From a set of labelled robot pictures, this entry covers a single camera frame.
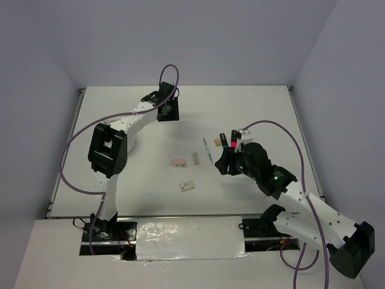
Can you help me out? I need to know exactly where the beige long eraser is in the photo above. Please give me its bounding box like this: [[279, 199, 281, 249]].
[[192, 152, 200, 165]]

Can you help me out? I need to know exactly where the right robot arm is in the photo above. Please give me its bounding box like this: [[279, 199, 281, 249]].
[[215, 143, 375, 279]]

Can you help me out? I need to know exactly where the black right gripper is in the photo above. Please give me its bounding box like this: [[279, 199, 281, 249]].
[[214, 145, 259, 179]]

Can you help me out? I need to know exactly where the blue clear pen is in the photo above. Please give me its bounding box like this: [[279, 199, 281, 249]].
[[203, 137, 214, 165]]

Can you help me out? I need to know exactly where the white staple box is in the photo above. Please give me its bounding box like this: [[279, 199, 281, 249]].
[[179, 181, 195, 192]]

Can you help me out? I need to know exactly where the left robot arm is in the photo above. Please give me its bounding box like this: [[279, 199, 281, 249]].
[[88, 82, 179, 240]]

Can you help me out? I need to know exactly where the white round container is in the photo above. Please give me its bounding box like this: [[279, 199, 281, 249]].
[[102, 117, 135, 153]]

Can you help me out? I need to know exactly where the blue capped black highlighter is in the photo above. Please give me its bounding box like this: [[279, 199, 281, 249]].
[[219, 133, 229, 149]]

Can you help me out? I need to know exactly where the pink capped black highlighter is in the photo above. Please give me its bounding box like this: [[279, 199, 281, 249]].
[[231, 129, 239, 148]]

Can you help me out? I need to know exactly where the black mounting rail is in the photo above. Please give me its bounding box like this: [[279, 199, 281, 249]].
[[79, 216, 300, 261]]

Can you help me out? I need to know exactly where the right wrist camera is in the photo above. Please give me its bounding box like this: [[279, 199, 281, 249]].
[[235, 129, 253, 152]]

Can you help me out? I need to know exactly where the small tan eraser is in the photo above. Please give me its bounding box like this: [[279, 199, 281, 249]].
[[214, 138, 221, 146]]

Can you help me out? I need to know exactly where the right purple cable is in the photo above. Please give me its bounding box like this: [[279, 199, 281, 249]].
[[240, 120, 328, 289]]

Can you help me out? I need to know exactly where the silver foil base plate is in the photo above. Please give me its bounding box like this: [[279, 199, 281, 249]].
[[135, 216, 247, 261]]

